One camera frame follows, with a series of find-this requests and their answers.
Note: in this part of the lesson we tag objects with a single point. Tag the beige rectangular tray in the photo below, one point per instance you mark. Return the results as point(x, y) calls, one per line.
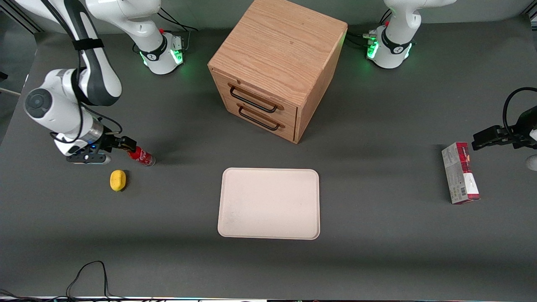
point(268, 203)

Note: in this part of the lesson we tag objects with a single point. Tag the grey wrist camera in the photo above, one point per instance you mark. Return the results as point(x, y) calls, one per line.
point(88, 158)
point(533, 162)

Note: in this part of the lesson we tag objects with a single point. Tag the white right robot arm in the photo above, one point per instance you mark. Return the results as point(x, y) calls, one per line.
point(63, 105)

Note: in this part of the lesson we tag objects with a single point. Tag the wooden drawer front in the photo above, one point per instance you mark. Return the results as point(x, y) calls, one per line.
point(289, 132)
point(289, 114)

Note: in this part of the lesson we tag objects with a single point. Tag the wooden drawer cabinet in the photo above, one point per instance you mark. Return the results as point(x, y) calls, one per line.
point(281, 46)

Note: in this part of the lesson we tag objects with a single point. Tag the red and grey carton box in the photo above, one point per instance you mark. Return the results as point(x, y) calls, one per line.
point(459, 174)

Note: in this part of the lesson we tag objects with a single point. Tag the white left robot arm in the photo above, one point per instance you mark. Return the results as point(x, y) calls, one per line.
point(394, 46)

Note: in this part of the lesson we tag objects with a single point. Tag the small red coke bottle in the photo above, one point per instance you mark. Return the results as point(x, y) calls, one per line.
point(144, 158)

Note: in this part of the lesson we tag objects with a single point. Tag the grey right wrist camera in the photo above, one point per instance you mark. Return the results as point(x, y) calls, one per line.
point(88, 158)

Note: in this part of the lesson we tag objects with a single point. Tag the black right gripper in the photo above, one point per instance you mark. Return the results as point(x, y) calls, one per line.
point(111, 142)

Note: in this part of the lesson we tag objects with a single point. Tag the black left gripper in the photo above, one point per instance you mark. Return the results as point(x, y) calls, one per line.
point(521, 134)

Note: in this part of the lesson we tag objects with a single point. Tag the yellow lemon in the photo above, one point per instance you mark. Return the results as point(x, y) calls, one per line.
point(118, 180)

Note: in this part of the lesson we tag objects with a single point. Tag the aluminium frame rail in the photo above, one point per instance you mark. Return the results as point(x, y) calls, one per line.
point(21, 17)

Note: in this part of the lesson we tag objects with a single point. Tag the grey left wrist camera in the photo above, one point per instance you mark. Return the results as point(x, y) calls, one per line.
point(533, 162)

